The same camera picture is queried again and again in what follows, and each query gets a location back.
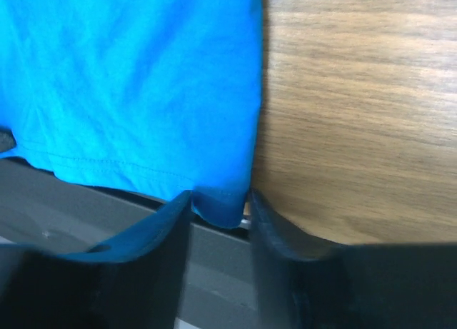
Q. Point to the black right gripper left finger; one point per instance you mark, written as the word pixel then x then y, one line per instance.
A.
pixel 132 280

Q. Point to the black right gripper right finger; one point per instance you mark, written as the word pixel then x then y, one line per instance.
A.
pixel 303 281

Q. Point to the blue t shirt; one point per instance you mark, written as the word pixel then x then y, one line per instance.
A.
pixel 149 96

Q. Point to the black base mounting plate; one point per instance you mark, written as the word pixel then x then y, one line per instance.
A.
pixel 38 208

